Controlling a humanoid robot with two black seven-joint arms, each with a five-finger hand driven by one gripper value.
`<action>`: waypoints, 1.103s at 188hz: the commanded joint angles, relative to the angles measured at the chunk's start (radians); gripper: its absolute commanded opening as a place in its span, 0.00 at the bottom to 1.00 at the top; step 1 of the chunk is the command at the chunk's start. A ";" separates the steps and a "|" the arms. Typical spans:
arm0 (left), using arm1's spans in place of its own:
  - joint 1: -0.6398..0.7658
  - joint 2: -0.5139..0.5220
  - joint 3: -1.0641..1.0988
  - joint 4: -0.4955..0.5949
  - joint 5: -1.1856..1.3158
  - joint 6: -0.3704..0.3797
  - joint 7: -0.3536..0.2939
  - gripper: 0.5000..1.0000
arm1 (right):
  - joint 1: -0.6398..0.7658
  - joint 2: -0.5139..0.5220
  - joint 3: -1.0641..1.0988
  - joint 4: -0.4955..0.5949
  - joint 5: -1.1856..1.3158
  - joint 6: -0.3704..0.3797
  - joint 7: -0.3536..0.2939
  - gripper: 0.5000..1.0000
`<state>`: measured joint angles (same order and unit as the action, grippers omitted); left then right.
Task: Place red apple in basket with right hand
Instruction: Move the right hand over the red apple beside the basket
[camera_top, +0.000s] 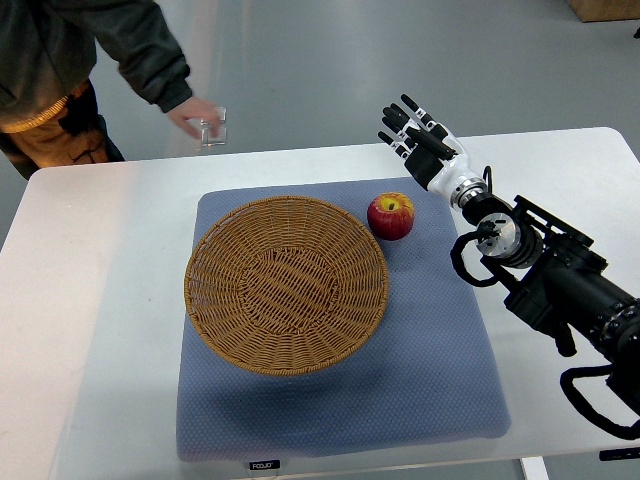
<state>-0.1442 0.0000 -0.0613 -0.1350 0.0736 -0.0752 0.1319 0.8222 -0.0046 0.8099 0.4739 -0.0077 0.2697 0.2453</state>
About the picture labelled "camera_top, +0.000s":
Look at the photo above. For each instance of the dark green jacket sleeve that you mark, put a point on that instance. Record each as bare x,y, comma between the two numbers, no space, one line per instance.
136,35

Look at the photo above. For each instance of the person's torso with brown trousers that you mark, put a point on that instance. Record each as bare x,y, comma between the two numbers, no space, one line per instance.
49,113

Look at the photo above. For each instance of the red yellow apple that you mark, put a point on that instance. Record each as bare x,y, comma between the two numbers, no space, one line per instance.
391,216

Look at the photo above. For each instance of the cardboard box corner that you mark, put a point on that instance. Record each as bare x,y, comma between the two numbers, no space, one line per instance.
589,11

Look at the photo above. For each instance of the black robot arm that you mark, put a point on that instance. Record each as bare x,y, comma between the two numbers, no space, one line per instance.
555,286

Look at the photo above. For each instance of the white table leg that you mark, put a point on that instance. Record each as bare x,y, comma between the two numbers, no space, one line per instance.
534,468

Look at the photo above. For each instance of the brown wicker basket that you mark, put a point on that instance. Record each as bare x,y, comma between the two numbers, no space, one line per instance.
286,286

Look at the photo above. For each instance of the black table control panel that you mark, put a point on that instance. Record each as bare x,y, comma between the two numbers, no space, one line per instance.
619,454

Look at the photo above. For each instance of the black table label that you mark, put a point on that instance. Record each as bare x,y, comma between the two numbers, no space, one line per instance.
264,465

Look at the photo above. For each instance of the blue grey cushion mat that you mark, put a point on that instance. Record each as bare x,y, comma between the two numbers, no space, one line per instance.
428,375

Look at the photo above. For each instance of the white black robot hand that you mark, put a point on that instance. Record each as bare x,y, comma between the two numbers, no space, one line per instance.
432,154

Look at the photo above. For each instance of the person's bare hand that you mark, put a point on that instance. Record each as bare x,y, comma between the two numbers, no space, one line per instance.
194,108

